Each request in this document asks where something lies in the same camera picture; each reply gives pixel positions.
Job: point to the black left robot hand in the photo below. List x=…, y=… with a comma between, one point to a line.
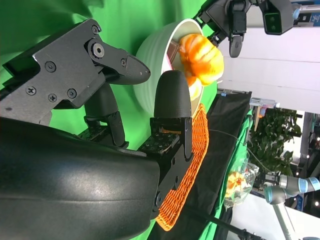
x=237, y=20

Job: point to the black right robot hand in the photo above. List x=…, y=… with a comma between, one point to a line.
x=75, y=175

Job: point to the orange striped twisted bread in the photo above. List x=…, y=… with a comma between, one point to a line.
x=205, y=57

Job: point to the brown chocolate cake slice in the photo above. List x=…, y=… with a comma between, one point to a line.
x=173, y=50

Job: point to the pale grey-green bowl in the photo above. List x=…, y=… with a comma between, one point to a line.
x=155, y=45

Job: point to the grey blue-jointed robot arm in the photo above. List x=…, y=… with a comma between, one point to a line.
x=287, y=185

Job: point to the orange wicker basket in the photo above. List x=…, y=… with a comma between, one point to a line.
x=197, y=150

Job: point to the clear bag of bread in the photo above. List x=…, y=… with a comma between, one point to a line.
x=237, y=185

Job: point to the black backdrop cloth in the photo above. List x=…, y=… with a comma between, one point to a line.
x=225, y=120

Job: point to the green tablecloth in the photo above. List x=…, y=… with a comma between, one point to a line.
x=125, y=15

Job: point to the green leafy plant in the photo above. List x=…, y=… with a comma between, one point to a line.
x=272, y=140

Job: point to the black stand pole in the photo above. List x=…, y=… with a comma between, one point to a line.
x=225, y=223

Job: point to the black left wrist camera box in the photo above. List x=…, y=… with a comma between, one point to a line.
x=275, y=20

